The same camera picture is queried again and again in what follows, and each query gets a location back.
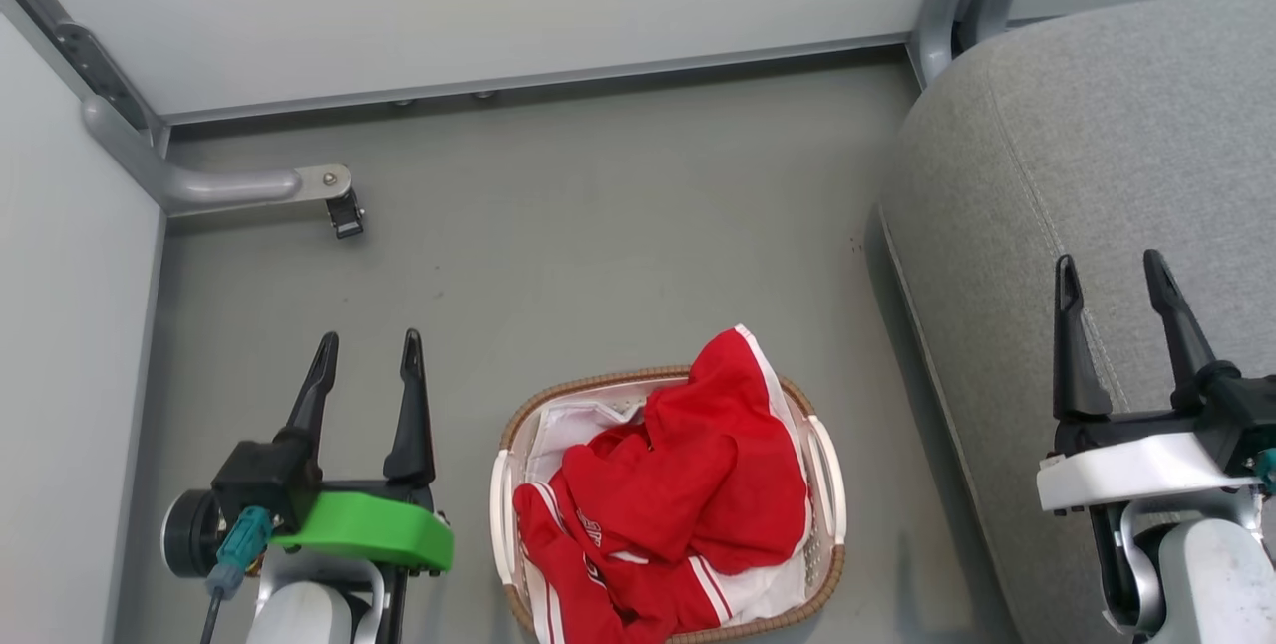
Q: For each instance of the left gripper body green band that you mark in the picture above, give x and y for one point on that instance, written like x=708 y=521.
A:
x=369 y=524

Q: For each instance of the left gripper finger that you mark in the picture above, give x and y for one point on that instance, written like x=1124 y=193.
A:
x=410 y=425
x=311 y=400

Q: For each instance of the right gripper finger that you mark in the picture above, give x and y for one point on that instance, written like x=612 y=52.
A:
x=1179 y=335
x=1073 y=355

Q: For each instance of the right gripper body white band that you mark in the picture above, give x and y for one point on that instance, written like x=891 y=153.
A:
x=1136 y=470

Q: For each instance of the red and white clothing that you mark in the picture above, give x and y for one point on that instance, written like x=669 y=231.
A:
x=688 y=475

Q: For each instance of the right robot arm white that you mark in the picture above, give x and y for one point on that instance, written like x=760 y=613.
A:
x=1206 y=574

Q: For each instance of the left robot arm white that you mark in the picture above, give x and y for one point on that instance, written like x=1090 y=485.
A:
x=304 y=614

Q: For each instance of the white basket liner cloth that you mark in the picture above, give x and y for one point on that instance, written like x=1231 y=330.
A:
x=573 y=430

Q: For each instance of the white plastic laundry basket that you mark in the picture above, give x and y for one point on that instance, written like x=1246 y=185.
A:
x=822 y=484

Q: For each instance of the teal connector left gripper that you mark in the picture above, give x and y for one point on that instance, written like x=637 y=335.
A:
x=241 y=546

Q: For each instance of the teal connector gripper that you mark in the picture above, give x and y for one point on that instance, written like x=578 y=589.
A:
x=1268 y=470
x=241 y=546

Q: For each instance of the teal connector right gripper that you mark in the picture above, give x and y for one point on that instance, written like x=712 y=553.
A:
x=1268 y=470

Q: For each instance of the black caster wheel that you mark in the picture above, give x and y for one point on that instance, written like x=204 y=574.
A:
x=346 y=215

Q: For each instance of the grey fabric sofa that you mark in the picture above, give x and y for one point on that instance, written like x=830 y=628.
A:
x=1097 y=146

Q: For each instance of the grey partition foot with caster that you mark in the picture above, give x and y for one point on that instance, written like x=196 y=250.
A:
x=209 y=187

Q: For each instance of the grey partition bottom rail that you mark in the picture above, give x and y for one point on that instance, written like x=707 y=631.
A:
x=538 y=78

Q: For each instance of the dark grey partition corner post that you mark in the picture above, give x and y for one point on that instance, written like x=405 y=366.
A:
x=90 y=61

